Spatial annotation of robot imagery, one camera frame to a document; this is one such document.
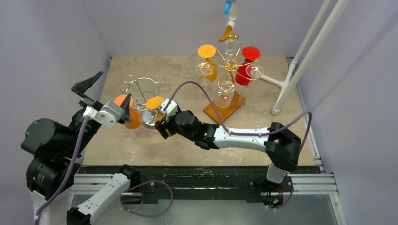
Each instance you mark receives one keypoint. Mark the orange plastic goblet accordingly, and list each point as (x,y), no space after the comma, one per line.
(136,120)

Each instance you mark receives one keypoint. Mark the clear wine glass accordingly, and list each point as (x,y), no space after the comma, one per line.
(204,70)

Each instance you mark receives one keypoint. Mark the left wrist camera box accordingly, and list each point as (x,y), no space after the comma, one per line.
(108,115)

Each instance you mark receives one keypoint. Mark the clear tall flute glass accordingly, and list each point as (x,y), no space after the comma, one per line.
(254,72)

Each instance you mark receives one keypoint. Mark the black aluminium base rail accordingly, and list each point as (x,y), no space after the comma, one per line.
(151,184)

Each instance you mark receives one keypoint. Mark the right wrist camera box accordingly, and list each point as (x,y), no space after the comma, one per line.
(168,108)

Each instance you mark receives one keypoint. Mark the brass faucet with blue handle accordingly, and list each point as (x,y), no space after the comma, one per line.
(230,10)

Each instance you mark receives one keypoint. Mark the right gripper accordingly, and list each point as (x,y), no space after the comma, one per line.
(164,124)

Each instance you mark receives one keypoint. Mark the gold rack with wooden base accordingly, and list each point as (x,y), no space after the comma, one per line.
(227,74)

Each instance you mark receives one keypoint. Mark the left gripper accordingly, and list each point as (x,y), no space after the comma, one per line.
(82,86)

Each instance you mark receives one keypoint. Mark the clear short glass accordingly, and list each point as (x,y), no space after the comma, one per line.
(231,48)
(225,92)

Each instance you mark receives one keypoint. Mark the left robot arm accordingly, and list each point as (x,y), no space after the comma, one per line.
(55,149)

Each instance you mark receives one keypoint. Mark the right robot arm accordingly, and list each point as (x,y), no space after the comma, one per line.
(281,146)

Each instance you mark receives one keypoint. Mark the yellow plastic goblet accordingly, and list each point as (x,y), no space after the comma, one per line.
(154,104)
(206,52)

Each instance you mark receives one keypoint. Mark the red plastic wine glass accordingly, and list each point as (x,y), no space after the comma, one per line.
(250,54)

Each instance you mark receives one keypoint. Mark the chrome wine glass rack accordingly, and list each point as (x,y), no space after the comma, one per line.
(147,115)

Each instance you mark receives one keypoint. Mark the white pvc pipe frame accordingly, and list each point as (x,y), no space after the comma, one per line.
(293,75)

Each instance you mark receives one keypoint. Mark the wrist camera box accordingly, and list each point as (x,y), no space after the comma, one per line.
(168,108)
(108,115)

